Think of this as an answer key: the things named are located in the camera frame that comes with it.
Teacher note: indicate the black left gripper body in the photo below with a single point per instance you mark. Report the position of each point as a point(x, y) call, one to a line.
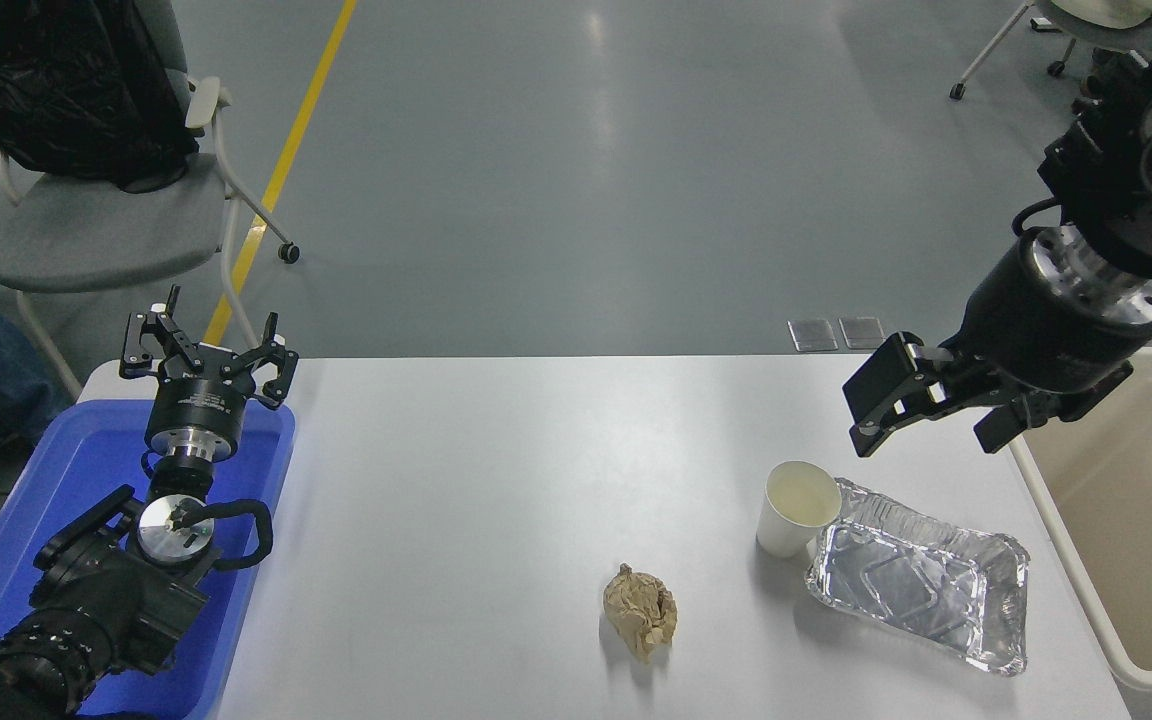
point(198, 405)

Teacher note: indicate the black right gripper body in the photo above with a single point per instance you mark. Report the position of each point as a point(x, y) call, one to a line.
point(1036, 330)

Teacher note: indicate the white paper cup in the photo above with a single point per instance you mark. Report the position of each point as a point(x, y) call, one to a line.
point(784, 530)

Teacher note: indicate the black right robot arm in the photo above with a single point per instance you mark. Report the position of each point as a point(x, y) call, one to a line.
point(1116, 150)

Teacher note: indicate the grey metal floor plate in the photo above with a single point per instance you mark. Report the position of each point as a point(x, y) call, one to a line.
point(812, 334)
point(861, 333)

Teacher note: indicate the grey wheeled office chair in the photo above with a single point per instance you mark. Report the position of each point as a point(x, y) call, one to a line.
point(1086, 28)
point(96, 230)

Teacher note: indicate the blue plastic tray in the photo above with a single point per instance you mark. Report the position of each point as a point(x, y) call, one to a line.
point(66, 460)

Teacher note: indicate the large pale plastic bin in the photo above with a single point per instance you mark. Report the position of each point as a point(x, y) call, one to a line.
point(1136, 520)

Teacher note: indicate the silver foil tray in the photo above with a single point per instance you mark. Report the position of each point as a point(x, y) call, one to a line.
point(916, 580)

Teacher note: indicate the black jacket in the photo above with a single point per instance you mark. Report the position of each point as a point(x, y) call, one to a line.
point(66, 90)

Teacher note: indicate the white metal bar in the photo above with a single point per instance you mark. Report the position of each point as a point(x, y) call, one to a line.
point(1043, 23)

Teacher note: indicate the crumpled tan paper ball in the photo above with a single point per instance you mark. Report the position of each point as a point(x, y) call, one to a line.
point(641, 610)

